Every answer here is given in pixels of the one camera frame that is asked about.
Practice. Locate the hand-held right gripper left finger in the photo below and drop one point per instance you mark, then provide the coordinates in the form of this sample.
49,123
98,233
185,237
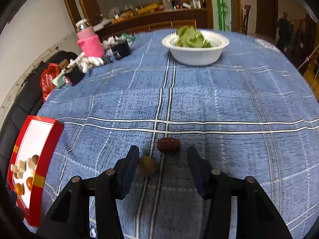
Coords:
128,174

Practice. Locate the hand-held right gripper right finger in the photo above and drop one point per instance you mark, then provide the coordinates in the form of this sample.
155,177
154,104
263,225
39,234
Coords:
198,173

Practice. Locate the brown longan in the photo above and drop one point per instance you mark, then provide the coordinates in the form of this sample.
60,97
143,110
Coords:
35,158
147,166

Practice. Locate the red date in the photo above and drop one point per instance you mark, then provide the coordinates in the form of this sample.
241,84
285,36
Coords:
168,144

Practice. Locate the orange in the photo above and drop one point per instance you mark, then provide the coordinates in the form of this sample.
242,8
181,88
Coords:
30,183
19,189

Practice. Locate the beige cake piece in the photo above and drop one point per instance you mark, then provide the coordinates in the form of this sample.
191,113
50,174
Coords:
30,164

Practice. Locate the red cardboard box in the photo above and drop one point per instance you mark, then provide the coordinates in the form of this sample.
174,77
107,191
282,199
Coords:
30,139

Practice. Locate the blue plaid printed tablecloth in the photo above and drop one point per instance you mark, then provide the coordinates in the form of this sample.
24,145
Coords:
224,104

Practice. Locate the dark jar with cork stopper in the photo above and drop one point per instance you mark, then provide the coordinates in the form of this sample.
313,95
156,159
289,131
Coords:
74,76

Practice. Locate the mint green cloth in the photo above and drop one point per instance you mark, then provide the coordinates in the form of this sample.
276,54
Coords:
58,81

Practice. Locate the white bowl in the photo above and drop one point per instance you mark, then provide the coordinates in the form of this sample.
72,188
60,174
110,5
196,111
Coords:
197,54

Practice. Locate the white work gloves bundle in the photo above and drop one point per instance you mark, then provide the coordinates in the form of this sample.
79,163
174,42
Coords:
93,61

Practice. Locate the red plastic bag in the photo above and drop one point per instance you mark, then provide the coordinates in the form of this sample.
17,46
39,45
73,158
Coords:
48,81

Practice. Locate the small black box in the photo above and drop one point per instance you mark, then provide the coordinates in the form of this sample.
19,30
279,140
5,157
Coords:
121,49

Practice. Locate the black leather sofa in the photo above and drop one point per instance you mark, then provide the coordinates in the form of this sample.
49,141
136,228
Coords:
22,107

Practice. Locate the green leafy vegetables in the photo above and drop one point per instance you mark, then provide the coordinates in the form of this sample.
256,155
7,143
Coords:
192,38

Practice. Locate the bottle with pink knitted sleeve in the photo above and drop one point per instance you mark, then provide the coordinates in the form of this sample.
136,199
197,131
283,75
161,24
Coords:
89,42

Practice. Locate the wooden sideboard cabinet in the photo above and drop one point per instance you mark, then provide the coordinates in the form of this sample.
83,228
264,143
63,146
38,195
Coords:
162,22

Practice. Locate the dark wooden chair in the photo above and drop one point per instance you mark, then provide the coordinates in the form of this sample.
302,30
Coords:
246,17

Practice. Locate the yellow box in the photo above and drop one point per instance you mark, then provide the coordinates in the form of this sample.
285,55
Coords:
149,8

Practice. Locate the clear glass jar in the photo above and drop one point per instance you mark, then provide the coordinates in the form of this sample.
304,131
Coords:
166,2

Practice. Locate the brown wooden door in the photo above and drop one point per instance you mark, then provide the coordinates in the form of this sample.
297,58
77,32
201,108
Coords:
266,7

